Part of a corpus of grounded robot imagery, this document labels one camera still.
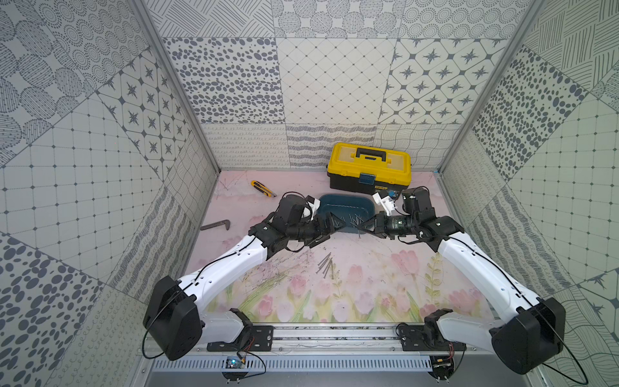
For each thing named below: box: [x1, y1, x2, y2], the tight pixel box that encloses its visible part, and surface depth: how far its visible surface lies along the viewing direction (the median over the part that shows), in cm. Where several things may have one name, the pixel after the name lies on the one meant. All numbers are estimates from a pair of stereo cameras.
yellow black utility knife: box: [250, 179, 277, 198], surface depth 116 cm
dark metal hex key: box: [199, 219, 232, 231], surface depth 103 cm
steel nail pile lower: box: [322, 257, 335, 280], surface depth 91 cm
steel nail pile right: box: [315, 251, 333, 279], surface depth 92 cm
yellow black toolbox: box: [327, 141, 412, 195], surface depth 103 cm
